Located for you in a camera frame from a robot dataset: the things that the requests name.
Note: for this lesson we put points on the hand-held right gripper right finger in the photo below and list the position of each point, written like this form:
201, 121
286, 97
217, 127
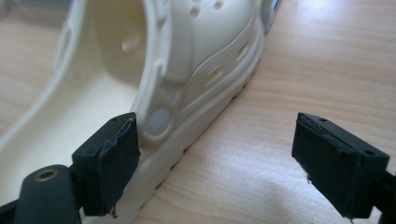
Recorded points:
336, 174

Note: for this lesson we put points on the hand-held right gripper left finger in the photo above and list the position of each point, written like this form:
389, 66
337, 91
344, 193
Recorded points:
118, 168

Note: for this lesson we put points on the cream clog shoe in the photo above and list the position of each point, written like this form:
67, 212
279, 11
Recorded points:
202, 46

